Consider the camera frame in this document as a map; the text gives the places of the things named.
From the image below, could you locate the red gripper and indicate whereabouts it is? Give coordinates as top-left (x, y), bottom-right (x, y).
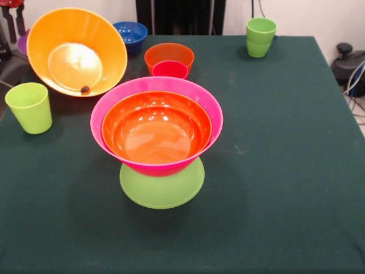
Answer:
top-left (0, 0), bottom-right (27, 44)

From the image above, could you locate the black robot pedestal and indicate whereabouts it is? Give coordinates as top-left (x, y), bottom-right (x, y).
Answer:
top-left (135, 0), bottom-right (226, 35)

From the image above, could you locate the green bowl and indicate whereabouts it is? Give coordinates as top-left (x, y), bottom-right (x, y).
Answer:
top-left (119, 157), bottom-right (206, 210)

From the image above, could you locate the pink bowl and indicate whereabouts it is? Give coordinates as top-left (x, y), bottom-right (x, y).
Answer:
top-left (90, 76), bottom-right (224, 178)

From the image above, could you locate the tangle of floor cables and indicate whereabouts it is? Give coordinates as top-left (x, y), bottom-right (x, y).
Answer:
top-left (343, 61), bottom-right (365, 126)

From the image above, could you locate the green cup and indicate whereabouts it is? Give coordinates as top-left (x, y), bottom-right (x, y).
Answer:
top-left (246, 17), bottom-right (278, 59)

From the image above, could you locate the large yellow-orange bowl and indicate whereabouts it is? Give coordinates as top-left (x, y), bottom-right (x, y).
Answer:
top-left (26, 7), bottom-right (128, 98)

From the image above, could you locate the lime yellow cup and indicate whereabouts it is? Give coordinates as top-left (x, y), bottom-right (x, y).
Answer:
top-left (5, 82), bottom-right (53, 135)

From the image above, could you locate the purple bowl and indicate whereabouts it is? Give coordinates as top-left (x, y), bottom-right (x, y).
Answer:
top-left (17, 28), bottom-right (31, 57)

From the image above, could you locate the black wall cable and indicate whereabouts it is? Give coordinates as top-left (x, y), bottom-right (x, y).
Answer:
top-left (249, 0), bottom-right (266, 21)

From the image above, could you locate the magenta red cup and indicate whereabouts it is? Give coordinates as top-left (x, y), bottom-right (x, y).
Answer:
top-left (152, 60), bottom-right (189, 80)

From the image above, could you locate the wide orange-red bowl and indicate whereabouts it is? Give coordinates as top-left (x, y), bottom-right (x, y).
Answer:
top-left (101, 90), bottom-right (213, 166)

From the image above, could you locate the small orange-red bowl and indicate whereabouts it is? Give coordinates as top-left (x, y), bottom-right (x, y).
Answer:
top-left (144, 42), bottom-right (196, 76)

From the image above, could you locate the dark green tablecloth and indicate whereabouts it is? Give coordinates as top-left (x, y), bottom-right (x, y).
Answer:
top-left (0, 33), bottom-right (365, 274)

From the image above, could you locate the blue bowl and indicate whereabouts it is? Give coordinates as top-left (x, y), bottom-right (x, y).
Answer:
top-left (112, 21), bottom-right (149, 57)

